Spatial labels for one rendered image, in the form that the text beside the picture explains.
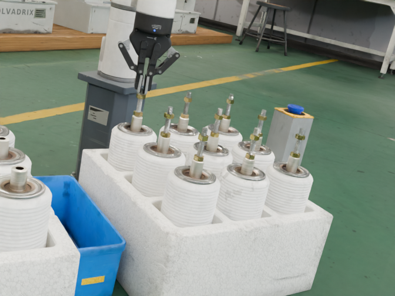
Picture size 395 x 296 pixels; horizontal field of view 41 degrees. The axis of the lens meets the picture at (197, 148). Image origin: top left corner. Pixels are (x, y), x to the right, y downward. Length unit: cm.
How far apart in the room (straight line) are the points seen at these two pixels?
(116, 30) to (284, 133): 47
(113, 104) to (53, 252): 59
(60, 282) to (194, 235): 23
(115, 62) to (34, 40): 184
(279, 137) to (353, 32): 488
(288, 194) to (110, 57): 55
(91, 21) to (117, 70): 228
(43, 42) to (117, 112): 191
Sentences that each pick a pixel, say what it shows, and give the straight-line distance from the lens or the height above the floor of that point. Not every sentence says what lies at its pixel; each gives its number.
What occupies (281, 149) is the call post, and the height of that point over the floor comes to 23.
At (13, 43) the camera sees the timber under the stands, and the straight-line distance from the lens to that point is 301.
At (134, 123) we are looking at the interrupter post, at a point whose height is 27.
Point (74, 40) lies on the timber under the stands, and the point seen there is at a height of 6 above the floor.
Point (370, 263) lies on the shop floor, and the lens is 140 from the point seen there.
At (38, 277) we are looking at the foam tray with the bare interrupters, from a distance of 78.
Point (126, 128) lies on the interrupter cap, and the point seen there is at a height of 25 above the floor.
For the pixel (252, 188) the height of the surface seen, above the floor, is 24.
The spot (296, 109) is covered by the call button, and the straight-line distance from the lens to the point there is 129.
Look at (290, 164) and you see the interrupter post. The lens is 106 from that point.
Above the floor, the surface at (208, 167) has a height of 23.
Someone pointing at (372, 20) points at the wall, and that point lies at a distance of 610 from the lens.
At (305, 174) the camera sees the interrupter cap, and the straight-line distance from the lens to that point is 107.
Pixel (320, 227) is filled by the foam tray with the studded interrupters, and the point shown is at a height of 16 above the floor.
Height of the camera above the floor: 58
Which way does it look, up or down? 18 degrees down
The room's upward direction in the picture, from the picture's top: 12 degrees clockwise
